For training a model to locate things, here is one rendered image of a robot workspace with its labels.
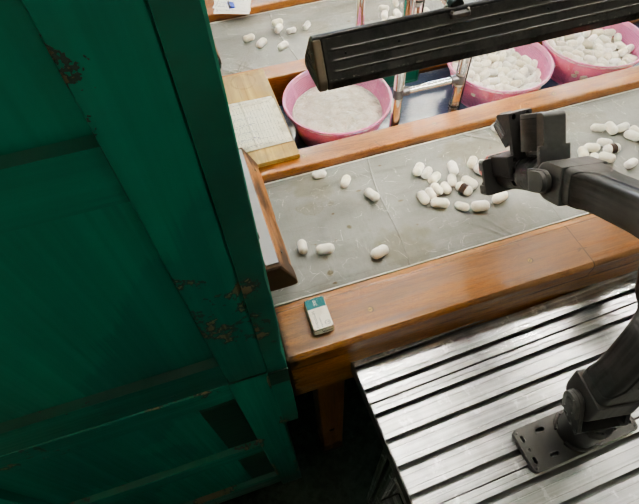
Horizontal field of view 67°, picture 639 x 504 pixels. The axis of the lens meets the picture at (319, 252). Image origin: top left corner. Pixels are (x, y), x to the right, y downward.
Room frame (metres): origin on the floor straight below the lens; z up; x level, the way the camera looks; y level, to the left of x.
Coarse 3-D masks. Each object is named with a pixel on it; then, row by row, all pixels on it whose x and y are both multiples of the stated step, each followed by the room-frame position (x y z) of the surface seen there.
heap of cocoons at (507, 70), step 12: (480, 60) 1.13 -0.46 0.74; (492, 60) 1.13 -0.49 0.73; (504, 60) 1.12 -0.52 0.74; (516, 60) 1.12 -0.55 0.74; (528, 60) 1.11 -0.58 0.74; (468, 72) 1.07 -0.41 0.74; (480, 72) 1.08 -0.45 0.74; (492, 72) 1.07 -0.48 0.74; (504, 72) 1.07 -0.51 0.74; (516, 72) 1.07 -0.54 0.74; (528, 72) 1.07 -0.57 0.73; (540, 72) 1.06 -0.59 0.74; (480, 84) 1.02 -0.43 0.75; (492, 84) 1.03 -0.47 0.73; (504, 84) 1.02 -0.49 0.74; (516, 84) 1.02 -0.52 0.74; (528, 84) 1.01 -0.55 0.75
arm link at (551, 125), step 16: (544, 112) 0.57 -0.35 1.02; (560, 112) 0.57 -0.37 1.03; (528, 128) 0.57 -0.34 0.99; (544, 128) 0.55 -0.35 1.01; (560, 128) 0.55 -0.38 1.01; (528, 144) 0.56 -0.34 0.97; (544, 144) 0.53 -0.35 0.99; (560, 144) 0.54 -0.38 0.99; (544, 160) 0.52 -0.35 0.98; (528, 176) 0.51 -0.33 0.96; (544, 176) 0.47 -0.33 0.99; (544, 192) 0.46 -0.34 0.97
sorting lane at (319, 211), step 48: (624, 96) 0.95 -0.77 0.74; (432, 144) 0.82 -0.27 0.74; (480, 144) 0.81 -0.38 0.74; (576, 144) 0.79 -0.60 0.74; (624, 144) 0.78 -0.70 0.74; (288, 192) 0.69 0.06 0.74; (336, 192) 0.69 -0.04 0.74; (384, 192) 0.68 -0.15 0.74; (528, 192) 0.66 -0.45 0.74; (288, 240) 0.57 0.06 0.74; (336, 240) 0.56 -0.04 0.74; (384, 240) 0.55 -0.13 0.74; (432, 240) 0.55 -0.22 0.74; (480, 240) 0.54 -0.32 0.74; (288, 288) 0.46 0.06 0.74; (336, 288) 0.45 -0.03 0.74
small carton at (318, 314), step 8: (320, 296) 0.41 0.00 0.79; (304, 304) 0.40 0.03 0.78; (312, 304) 0.39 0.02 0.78; (320, 304) 0.39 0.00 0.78; (312, 312) 0.38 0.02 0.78; (320, 312) 0.38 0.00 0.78; (328, 312) 0.38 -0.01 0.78; (312, 320) 0.36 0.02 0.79; (320, 320) 0.36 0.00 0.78; (328, 320) 0.36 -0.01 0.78; (312, 328) 0.35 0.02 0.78; (320, 328) 0.35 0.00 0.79; (328, 328) 0.35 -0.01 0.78
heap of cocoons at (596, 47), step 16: (592, 32) 1.23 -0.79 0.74; (608, 32) 1.22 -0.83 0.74; (560, 48) 1.16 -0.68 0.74; (576, 48) 1.16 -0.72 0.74; (592, 48) 1.17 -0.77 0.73; (608, 48) 1.14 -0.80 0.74; (624, 48) 1.14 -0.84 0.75; (592, 64) 1.10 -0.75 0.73; (608, 64) 1.08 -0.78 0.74; (624, 64) 1.07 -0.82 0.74
